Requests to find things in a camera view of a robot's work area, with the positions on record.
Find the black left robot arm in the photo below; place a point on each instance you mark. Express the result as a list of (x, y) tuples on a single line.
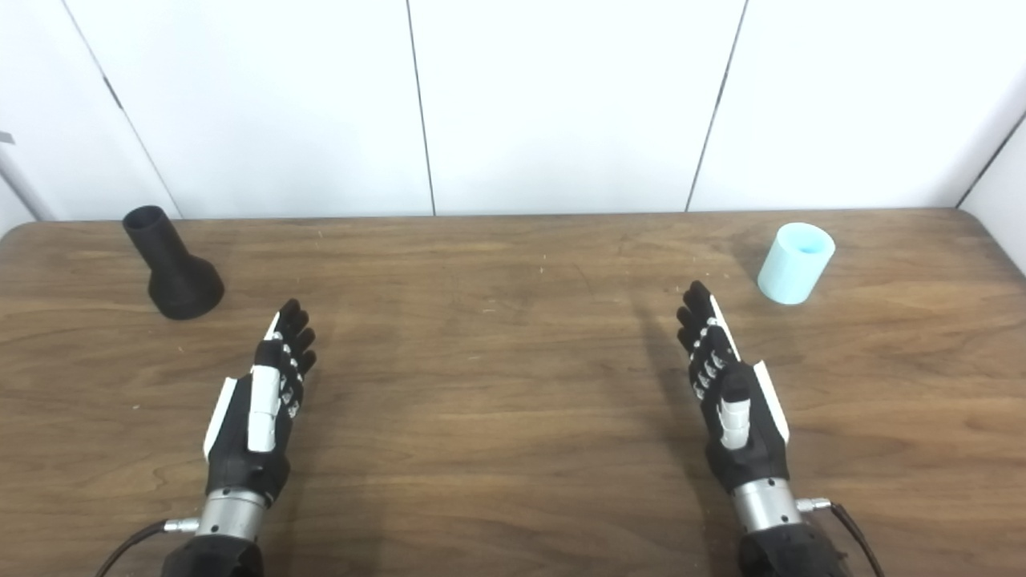
[(228, 529)]

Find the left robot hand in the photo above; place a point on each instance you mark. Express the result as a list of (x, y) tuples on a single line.
[(240, 449)]

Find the black funnel-shaped nozzle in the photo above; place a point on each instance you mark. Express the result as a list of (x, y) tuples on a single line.
[(172, 272)]

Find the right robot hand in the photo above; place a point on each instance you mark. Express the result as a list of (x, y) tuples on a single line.
[(749, 449)]

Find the light blue cylinder cup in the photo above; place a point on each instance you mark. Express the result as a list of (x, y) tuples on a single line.
[(793, 268)]

